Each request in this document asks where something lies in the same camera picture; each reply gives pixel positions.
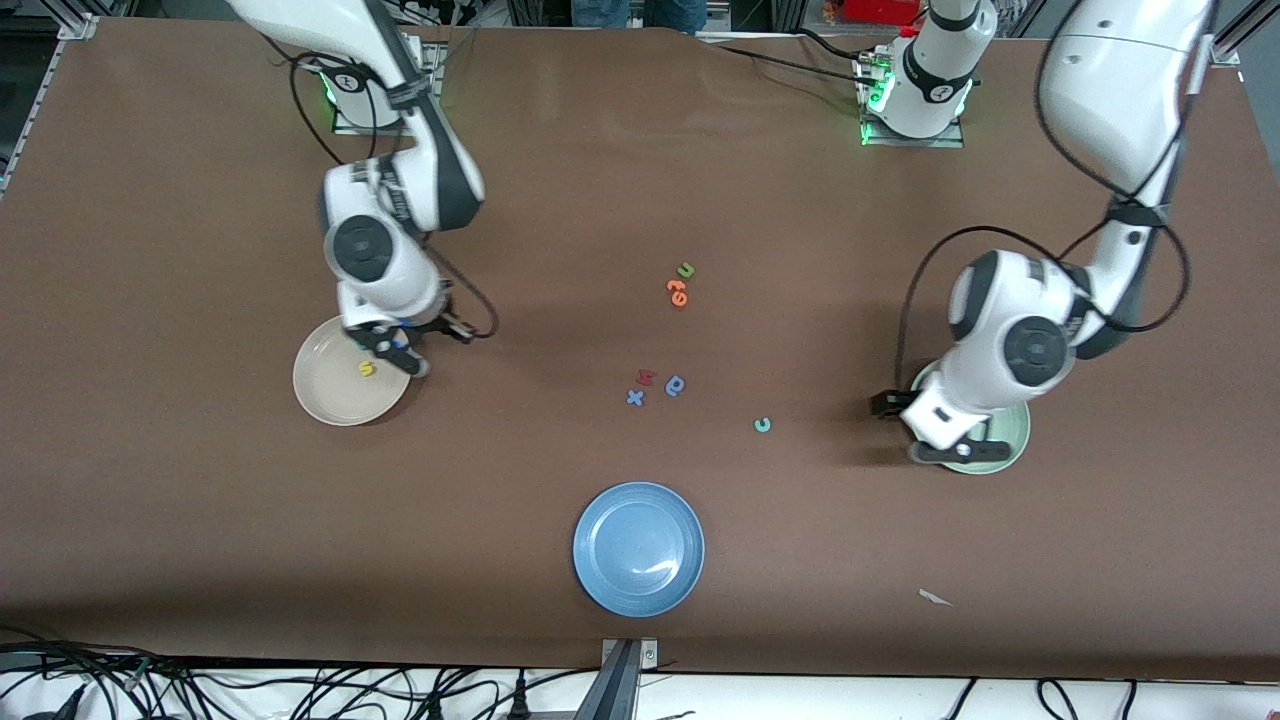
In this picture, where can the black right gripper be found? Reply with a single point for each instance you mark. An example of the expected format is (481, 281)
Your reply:
(437, 324)

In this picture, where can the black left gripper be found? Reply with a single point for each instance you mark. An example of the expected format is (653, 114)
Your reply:
(886, 404)

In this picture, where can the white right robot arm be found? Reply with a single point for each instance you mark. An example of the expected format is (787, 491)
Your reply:
(362, 248)

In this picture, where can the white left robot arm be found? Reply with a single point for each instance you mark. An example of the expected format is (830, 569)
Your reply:
(1035, 350)

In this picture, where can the green round plate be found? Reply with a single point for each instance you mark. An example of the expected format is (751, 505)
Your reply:
(1015, 430)

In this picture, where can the beige round plate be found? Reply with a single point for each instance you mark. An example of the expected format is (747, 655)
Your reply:
(330, 390)

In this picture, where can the brown table mat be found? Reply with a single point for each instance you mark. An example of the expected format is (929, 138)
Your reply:
(600, 200)

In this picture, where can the white paper scrap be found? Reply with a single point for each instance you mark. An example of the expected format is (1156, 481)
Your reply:
(935, 598)

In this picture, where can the blue foam letter a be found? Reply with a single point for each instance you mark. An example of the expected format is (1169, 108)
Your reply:
(678, 389)

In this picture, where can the blue round plate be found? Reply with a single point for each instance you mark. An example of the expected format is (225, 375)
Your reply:
(640, 550)

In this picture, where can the person legs in jeans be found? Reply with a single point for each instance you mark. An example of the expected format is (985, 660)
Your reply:
(640, 12)

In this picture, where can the black power plug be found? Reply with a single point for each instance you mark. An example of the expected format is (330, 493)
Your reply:
(435, 706)
(520, 700)

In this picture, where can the red box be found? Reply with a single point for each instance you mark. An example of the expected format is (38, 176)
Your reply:
(880, 10)

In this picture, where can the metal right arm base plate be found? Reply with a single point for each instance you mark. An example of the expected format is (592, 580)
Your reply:
(350, 126)

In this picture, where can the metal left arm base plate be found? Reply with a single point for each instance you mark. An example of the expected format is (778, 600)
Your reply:
(915, 143)

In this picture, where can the grey metal camera bracket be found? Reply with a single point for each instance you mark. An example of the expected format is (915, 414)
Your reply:
(628, 655)

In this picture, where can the aluminium frame profile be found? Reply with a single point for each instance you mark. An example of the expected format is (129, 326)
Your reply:
(75, 27)
(1228, 55)

